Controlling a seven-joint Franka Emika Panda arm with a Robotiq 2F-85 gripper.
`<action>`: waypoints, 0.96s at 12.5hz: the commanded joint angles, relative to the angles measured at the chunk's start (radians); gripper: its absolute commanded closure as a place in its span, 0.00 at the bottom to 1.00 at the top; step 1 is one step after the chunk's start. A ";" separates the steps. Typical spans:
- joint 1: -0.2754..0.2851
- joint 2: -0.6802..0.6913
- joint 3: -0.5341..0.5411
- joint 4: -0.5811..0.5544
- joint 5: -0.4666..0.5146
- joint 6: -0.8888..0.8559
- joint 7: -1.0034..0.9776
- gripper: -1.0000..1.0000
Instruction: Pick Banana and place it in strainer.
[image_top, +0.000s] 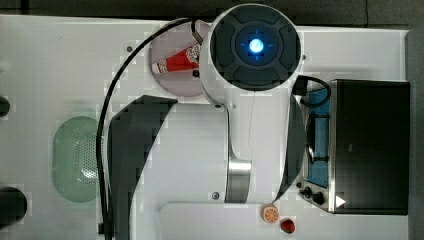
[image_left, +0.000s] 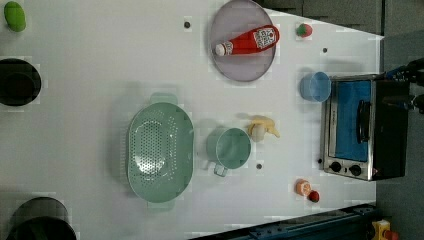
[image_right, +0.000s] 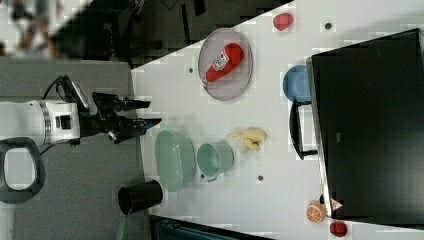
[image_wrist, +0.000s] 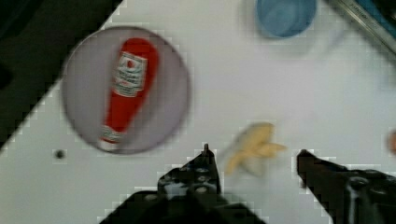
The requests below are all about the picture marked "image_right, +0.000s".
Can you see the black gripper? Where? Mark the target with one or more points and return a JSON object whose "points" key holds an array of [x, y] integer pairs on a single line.
{"points": [[106, 119]]}

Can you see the yellow toy banana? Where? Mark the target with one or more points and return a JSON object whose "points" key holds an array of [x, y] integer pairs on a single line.
{"points": [[251, 137]]}

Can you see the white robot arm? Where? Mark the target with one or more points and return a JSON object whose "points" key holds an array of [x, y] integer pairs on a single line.
{"points": [[27, 126]]}

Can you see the green oval strainer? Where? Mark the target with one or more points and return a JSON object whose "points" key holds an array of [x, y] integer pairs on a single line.
{"points": [[175, 160]]}

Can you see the black cylindrical cup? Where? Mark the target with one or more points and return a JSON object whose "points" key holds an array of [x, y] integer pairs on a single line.
{"points": [[139, 197]]}

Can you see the green metal cup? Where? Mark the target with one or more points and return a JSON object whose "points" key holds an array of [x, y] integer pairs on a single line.
{"points": [[214, 159]]}

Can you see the grey round plate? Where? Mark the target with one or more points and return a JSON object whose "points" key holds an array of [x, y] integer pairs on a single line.
{"points": [[235, 83]]}

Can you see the red ketchup bottle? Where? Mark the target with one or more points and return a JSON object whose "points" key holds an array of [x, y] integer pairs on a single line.
{"points": [[226, 61]]}

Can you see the blue round bowl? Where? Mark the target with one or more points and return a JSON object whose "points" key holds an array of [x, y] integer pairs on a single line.
{"points": [[296, 84]]}

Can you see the red toy strawberry top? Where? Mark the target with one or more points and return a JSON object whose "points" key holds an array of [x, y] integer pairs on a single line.
{"points": [[283, 22]]}

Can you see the red toy strawberry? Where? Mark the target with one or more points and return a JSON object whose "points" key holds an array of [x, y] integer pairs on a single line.
{"points": [[338, 229], [283, 22]]}

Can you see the orange slice toy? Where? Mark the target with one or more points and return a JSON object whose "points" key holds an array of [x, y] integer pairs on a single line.
{"points": [[315, 212]]}

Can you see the red toy strawberry bottom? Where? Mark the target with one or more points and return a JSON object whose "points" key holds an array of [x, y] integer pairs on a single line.
{"points": [[338, 229]]}

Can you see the black toaster oven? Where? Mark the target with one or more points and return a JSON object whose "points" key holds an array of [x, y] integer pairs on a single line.
{"points": [[367, 105]]}

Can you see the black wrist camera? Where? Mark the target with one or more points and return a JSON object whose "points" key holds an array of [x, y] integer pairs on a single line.
{"points": [[74, 94]]}

